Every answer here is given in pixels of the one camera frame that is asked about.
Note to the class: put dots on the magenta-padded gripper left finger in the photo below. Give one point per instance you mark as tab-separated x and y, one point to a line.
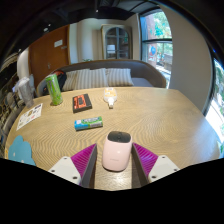
68	168

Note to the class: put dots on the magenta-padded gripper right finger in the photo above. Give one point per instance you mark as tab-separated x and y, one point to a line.
159	168

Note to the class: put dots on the small green and blue box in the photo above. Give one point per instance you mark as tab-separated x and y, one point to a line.
88	123

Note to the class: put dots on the white sticker sheet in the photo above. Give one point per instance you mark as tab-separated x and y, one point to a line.
30	116

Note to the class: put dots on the black box with orange print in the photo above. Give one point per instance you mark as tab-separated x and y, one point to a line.
82	102

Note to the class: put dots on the green drink can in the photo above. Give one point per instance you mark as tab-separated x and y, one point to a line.
54	90

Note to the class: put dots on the dark-framed glass window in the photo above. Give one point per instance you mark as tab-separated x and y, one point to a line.
216	110
156	36

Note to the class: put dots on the white tube with orange label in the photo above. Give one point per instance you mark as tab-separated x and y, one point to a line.
110	95

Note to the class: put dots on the narrow striped cushion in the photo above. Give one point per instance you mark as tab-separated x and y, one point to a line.
70	81

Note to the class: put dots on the black backpack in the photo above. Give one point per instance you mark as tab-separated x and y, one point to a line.
61	79

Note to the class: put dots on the wide striped cushion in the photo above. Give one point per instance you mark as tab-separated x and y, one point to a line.
91	78

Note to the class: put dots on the grey-brown curved sofa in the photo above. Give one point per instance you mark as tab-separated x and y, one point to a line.
146	71

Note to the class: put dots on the brown wooden door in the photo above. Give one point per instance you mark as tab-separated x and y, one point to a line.
46	63

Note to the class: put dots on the white door sign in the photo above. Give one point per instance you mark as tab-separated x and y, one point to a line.
58	43

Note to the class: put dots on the arched glass-door cabinet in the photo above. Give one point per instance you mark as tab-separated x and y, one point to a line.
116	43

